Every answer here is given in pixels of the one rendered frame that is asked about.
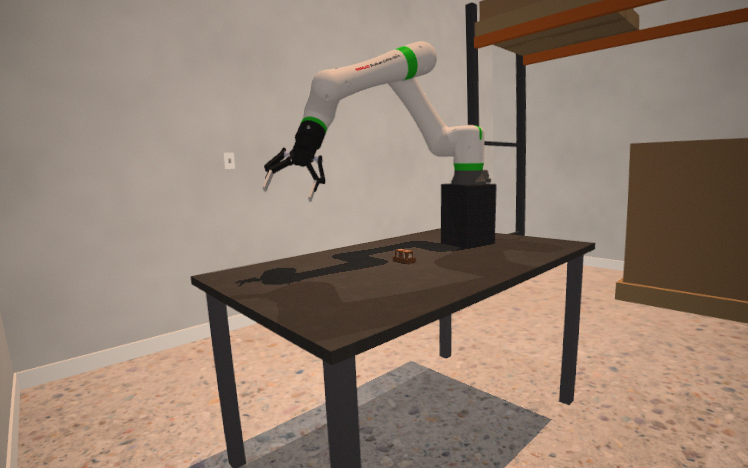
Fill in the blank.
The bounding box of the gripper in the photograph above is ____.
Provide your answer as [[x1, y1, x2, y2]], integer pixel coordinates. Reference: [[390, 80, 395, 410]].
[[262, 136, 326, 202]]

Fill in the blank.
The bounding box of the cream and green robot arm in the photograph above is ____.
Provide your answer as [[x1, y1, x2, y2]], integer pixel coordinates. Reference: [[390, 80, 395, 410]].
[[295, 41, 491, 185]]

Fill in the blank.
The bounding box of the orange rectangular tray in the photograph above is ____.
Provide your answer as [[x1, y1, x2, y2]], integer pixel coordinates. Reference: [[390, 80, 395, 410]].
[[393, 256, 416, 264]]

